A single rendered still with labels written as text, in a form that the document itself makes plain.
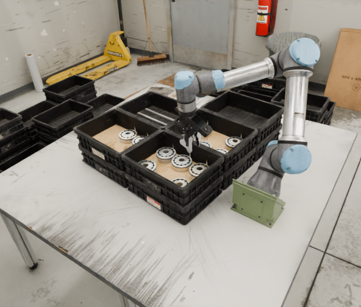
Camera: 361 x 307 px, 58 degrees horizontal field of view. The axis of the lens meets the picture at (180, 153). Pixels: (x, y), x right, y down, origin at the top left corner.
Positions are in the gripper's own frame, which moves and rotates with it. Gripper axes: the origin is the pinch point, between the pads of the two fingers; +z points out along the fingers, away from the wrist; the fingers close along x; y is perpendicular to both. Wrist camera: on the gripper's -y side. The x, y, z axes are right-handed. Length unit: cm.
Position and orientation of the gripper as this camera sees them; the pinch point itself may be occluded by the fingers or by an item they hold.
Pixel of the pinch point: (194, 148)
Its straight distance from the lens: 145.3
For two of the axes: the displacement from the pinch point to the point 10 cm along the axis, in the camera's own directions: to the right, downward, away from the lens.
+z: 1.1, 7.6, 6.4
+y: -7.5, -3.6, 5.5
